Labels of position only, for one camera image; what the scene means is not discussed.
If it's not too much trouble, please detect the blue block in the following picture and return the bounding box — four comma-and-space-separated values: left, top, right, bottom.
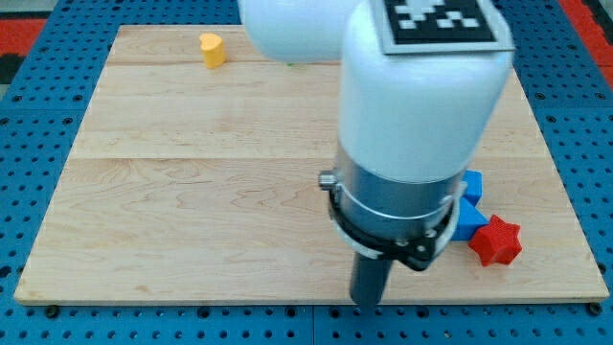
452, 171, 488, 242

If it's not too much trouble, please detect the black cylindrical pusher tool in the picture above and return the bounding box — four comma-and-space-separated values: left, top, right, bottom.
350, 253, 393, 306

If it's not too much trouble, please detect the red star block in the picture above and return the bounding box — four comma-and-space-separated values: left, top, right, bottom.
468, 215, 522, 266

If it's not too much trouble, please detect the black and white fiducial tag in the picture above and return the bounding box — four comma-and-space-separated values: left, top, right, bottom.
369, 0, 514, 55

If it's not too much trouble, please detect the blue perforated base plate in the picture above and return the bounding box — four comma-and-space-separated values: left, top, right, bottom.
1, 0, 612, 344

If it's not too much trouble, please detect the yellow heart block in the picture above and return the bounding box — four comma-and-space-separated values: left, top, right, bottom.
199, 33, 227, 69

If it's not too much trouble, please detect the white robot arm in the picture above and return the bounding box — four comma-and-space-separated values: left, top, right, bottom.
238, 0, 513, 270

